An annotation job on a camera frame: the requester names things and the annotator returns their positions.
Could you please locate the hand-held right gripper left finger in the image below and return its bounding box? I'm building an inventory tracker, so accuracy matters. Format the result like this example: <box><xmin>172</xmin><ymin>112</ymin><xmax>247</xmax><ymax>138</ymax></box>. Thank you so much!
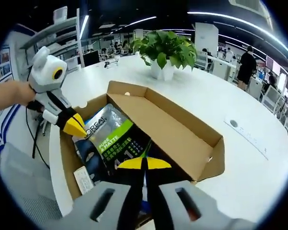
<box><xmin>42</xmin><ymin>157</ymin><xmax>146</xmax><ymax>230</ymax></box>

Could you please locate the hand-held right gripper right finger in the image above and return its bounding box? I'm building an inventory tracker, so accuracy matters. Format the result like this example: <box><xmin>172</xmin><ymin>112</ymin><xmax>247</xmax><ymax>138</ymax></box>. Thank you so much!
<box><xmin>145</xmin><ymin>157</ymin><xmax>255</xmax><ymax>230</ymax></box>

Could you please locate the silver green soft pouch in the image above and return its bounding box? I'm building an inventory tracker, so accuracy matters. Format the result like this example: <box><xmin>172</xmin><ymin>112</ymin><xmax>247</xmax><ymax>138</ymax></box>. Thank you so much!
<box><xmin>71</xmin><ymin>103</ymin><xmax>152</xmax><ymax>179</ymax></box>

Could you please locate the brown cardboard shoe box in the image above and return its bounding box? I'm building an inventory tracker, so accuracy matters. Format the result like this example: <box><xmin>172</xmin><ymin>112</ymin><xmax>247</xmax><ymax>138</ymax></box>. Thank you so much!
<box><xmin>59</xmin><ymin>80</ymin><xmax>226</xmax><ymax>226</ymax></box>

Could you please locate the white storage box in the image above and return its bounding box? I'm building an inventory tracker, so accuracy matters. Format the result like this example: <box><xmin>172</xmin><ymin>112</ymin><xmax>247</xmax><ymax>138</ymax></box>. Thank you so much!
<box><xmin>53</xmin><ymin>6</ymin><xmax>68</xmax><ymax>23</ymax></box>

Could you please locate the person's left hand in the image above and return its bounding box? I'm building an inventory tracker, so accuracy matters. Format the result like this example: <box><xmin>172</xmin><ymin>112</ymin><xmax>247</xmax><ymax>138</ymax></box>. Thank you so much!
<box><xmin>13</xmin><ymin>80</ymin><xmax>45</xmax><ymax>113</ymax></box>

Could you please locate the white office chair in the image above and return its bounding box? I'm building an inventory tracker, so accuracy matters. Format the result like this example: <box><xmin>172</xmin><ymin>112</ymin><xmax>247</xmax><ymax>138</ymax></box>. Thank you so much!
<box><xmin>37</xmin><ymin>118</ymin><xmax>50</xmax><ymax>137</ymax></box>

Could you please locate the grey metal shelf rack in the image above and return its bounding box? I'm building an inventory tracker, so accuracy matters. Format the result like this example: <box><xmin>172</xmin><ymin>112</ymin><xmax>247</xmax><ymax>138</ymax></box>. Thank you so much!
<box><xmin>19</xmin><ymin>7</ymin><xmax>89</xmax><ymax>72</ymax></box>

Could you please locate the black computer monitor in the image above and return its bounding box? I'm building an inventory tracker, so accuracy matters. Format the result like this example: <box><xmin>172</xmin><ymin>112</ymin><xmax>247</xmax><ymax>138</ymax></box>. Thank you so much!
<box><xmin>83</xmin><ymin>50</ymin><xmax>100</xmax><ymax>68</ymax></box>

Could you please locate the small white carton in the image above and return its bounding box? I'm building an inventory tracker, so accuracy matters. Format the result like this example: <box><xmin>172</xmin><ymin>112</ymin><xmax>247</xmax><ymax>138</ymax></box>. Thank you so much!
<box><xmin>72</xmin><ymin>167</ymin><xmax>96</xmax><ymax>195</ymax></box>

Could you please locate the small black white device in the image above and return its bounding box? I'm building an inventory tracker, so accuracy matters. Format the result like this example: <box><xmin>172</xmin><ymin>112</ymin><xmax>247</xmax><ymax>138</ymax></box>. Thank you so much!
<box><xmin>104</xmin><ymin>59</ymin><xmax>120</xmax><ymax>68</ymax></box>

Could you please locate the grey mesh chair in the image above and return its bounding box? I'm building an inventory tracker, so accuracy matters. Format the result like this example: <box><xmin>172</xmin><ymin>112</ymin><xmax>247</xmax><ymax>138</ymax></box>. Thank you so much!
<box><xmin>0</xmin><ymin>143</ymin><xmax>63</xmax><ymax>216</ymax></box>

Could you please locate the green potted plant white pot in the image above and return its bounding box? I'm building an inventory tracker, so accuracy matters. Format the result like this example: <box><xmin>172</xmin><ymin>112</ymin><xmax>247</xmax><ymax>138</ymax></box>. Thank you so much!
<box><xmin>131</xmin><ymin>30</ymin><xmax>198</xmax><ymax>81</ymax></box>

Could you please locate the row of office chairs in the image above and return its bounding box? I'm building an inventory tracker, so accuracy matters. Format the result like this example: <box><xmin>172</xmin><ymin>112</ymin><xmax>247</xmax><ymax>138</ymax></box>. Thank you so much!
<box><xmin>261</xmin><ymin>83</ymin><xmax>288</xmax><ymax>137</ymax></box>

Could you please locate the ceiling air conditioner unit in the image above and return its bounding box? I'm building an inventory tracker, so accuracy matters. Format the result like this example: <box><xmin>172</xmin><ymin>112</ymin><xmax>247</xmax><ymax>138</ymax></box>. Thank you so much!
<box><xmin>229</xmin><ymin>0</ymin><xmax>267</xmax><ymax>15</ymax></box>

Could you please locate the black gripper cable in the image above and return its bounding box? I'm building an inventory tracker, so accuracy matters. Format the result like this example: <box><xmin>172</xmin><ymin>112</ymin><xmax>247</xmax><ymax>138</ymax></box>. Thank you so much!
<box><xmin>25</xmin><ymin>106</ymin><xmax>51</xmax><ymax>170</ymax></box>

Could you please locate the wall poster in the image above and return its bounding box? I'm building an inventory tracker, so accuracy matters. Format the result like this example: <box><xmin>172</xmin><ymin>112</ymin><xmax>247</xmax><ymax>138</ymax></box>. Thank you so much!
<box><xmin>0</xmin><ymin>45</ymin><xmax>14</xmax><ymax>83</ymax></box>

